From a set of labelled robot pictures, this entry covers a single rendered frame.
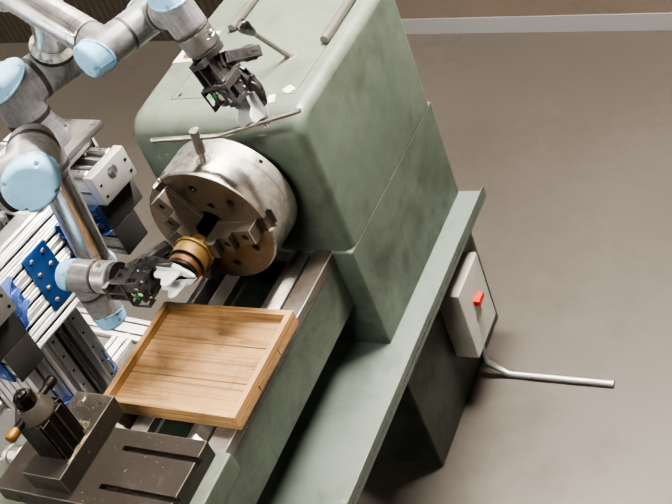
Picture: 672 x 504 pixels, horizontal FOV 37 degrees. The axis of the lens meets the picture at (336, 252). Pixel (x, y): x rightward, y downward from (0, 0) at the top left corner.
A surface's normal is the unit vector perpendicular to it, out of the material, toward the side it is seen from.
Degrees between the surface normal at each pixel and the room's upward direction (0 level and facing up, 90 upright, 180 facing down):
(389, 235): 90
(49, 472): 0
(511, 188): 0
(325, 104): 90
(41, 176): 89
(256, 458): 90
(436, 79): 0
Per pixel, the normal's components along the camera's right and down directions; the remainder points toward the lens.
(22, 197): 0.32, 0.52
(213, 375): -0.32, -0.72
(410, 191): 0.88, 0.04
